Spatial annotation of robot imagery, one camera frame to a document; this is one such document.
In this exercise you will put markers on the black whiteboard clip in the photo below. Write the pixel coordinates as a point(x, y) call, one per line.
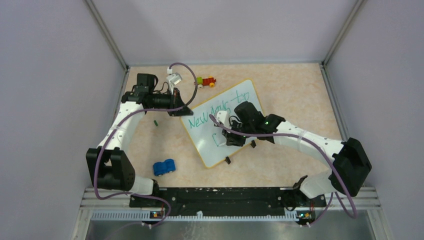
point(228, 160)
point(253, 144)

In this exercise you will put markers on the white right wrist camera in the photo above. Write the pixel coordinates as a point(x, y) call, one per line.
point(223, 117)

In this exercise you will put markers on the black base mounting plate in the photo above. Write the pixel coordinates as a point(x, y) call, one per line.
point(228, 201)

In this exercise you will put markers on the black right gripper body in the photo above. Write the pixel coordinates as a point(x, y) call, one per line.
point(244, 128)

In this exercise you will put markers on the yellow-framed whiteboard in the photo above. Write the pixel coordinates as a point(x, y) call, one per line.
point(201, 130)

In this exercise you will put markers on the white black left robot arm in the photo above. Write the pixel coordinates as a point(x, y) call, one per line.
point(108, 164)

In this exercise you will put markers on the red toy train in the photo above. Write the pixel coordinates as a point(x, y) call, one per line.
point(202, 82)

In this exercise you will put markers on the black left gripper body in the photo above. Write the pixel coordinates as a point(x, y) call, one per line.
point(170, 101)

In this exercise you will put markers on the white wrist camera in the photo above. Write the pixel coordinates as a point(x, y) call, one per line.
point(172, 79)
point(223, 117)

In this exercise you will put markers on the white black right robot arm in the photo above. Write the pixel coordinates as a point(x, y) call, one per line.
point(347, 162)

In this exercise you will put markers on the aluminium frame rail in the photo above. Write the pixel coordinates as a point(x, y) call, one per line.
point(117, 208)

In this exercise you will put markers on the blue toy car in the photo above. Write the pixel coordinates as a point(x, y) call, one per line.
point(164, 167)

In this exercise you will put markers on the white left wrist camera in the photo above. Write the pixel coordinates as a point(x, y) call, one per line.
point(172, 79)

